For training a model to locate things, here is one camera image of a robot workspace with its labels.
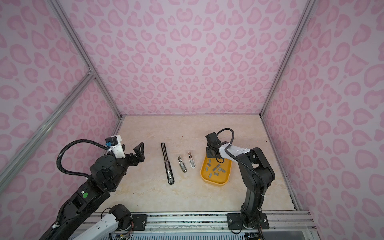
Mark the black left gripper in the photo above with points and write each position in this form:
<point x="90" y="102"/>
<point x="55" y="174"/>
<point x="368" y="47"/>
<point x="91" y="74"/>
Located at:
<point x="140" y="155"/>

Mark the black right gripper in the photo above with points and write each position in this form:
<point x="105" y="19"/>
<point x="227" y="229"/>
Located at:
<point x="208" y="148"/>

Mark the stapler metal magazine part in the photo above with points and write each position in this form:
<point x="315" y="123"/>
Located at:
<point x="182" y="165"/>

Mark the black stapler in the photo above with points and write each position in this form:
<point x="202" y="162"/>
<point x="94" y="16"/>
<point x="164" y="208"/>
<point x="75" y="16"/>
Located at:
<point x="169" y="172"/>

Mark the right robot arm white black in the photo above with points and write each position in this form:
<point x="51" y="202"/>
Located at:
<point x="257" y="175"/>

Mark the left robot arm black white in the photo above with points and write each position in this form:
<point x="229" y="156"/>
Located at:
<point x="106" y="174"/>

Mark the yellow plastic tray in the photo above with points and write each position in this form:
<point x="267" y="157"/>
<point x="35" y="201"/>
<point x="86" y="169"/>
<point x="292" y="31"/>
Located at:
<point x="215" y="173"/>

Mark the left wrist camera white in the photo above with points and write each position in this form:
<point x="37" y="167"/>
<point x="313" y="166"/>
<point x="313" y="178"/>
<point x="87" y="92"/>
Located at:
<point x="114" y="146"/>

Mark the aluminium frame rail left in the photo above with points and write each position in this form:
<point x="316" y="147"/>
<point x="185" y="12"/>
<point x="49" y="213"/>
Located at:
<point x="19" y="159"/>

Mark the aluminium frame rail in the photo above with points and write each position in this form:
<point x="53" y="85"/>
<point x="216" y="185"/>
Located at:
<point x="19" y="159"/>
<point x="308" y="11"/>

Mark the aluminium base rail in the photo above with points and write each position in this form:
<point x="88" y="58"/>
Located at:
<point x="277" y="225"/>

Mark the aluminium frame rail right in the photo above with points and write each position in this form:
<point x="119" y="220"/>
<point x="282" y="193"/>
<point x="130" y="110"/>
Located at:
<point x="308" y="11"/>

